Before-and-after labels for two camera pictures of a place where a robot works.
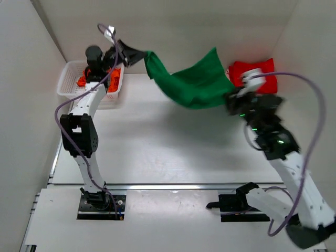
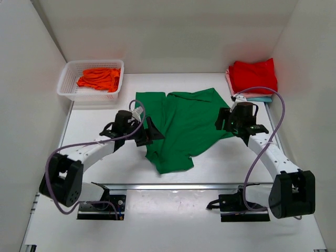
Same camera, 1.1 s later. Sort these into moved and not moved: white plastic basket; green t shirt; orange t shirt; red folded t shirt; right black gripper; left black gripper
Moved: right black gripper; green t shirt; left black gripper
Not moved: orange t shirt; red folded t shirt; white plastic basket
